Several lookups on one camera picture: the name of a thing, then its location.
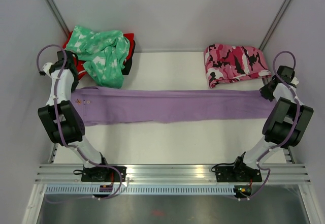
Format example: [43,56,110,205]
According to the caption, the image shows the black garment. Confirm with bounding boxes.
[121,40,136,76]

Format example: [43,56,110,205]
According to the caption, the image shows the white slotted cable duct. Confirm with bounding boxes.
[45,184,235,196]

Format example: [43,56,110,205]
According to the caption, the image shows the green tie-dye garment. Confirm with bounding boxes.
[66,25,130,88]

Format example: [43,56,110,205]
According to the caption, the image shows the purple trousers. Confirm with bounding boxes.
[71,87,275,126]

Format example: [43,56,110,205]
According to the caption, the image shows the pink camouflage trousers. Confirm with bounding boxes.
[204,44,271,89]

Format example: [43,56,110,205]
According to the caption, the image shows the aluminium frame post left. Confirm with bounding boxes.
[44,0,70,37]

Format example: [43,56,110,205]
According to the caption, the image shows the red garment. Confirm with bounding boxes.
[73,33,135,80]

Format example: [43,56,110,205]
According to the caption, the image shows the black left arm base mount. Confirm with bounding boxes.
[74,166,127,182]

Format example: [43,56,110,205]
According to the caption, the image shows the aluminium frame post right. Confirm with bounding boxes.
[259,0,294,53]

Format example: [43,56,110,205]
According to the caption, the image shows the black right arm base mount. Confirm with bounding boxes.
[211,165,262,183]

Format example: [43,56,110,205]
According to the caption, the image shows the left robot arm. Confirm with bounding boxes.
[38,49,111,182]

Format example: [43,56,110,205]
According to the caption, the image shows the aluminium frame post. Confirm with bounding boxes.
[259,0,294,53]
[44,0,70,37]

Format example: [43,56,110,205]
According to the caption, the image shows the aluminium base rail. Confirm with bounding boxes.
[35,164,311,185]

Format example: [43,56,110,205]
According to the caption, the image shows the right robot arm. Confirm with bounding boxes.
[231,66,314,181]

